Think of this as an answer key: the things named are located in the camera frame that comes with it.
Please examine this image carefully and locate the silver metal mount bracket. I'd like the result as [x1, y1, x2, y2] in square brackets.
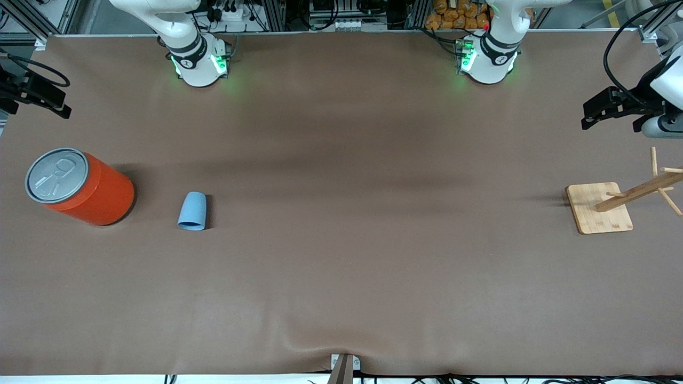
[331, 354, 361, 372]

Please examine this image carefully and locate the red can grey lid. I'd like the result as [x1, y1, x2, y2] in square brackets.
[25, 148, 136, 227]

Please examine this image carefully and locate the white power strip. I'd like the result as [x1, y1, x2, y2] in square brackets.
[211, 0, 258, 23]

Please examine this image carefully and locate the brown camera pole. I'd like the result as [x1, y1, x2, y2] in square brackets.
[327, 355, 354, 384]

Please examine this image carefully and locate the aluminium frame profile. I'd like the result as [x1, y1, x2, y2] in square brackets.
[260, 0, 287, 33]
[0, 0, 81, 44]

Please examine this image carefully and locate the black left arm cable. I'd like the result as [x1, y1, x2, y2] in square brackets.
[603, 0, 683, 110]

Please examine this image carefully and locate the brown table mat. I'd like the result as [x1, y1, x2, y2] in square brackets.
[0, 29, 683, 377]

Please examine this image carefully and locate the grey control box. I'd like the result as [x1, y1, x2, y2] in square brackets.
[308, 0, 389, 31]

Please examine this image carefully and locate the orange packets pile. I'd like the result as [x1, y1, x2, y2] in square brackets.
[425, 0, 491, 31]

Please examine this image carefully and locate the light blue cup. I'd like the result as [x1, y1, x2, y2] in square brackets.
[177, 191, 208, 231]

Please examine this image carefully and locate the wooden mug rack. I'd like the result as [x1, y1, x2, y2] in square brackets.
[566, 147, 683, 235]

